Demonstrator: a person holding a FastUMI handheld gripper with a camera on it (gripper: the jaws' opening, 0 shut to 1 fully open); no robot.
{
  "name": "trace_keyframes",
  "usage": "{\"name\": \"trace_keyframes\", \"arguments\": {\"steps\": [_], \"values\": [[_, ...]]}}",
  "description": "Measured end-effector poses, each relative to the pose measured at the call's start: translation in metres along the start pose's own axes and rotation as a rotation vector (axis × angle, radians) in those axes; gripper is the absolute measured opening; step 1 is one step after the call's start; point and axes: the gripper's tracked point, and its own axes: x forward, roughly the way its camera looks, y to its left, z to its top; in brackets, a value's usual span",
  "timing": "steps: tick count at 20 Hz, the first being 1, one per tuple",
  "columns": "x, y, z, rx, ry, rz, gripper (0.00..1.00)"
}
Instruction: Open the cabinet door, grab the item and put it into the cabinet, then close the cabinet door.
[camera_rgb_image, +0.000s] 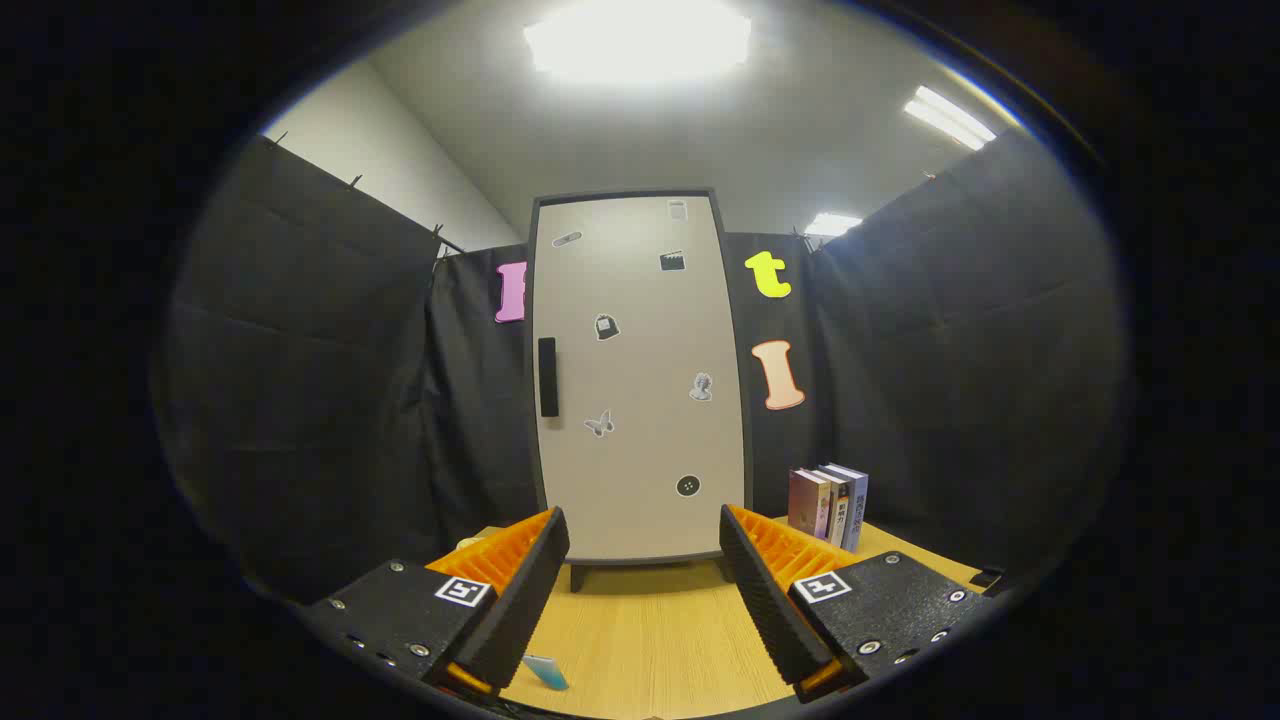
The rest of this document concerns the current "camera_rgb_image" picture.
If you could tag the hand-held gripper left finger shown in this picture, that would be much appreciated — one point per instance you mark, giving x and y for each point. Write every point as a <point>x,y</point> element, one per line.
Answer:
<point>525,590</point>

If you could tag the long ceiling light strip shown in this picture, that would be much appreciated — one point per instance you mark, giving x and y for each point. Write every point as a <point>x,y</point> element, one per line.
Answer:
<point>950,117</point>

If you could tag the dark grey cabinet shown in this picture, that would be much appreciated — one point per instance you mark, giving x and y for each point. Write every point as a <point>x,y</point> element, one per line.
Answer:
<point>577,577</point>

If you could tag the large ceiling light panel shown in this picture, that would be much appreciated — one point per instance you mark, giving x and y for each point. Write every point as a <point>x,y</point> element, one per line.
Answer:
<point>640,40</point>

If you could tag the small ceiling light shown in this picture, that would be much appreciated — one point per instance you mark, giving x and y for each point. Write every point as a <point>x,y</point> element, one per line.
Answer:
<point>832,225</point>

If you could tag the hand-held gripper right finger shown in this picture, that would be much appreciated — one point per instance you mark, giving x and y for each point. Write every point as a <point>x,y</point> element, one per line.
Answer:
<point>765,590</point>

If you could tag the blue and white tube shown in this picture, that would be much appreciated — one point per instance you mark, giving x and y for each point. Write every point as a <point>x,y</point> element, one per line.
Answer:
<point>547,672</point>

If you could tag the yellow plush toy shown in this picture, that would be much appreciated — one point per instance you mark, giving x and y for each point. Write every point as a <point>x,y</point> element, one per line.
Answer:
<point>468,543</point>

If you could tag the light grey cabinet door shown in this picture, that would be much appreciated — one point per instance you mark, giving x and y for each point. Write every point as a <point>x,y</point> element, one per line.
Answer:
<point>640,400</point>

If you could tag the brown pink book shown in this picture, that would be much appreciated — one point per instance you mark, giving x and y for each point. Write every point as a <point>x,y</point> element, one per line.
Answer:
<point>805,505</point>

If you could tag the blue grey book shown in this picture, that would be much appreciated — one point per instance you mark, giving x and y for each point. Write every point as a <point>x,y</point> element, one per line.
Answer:
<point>857,510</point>

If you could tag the black table clamp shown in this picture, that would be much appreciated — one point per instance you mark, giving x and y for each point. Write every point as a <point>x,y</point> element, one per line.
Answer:
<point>986,578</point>

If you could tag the white spine book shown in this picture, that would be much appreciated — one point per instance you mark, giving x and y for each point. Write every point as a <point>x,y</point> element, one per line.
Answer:
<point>839,515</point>

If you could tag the black backdrop cloth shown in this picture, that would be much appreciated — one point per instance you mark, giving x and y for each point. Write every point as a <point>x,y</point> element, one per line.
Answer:
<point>320,380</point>

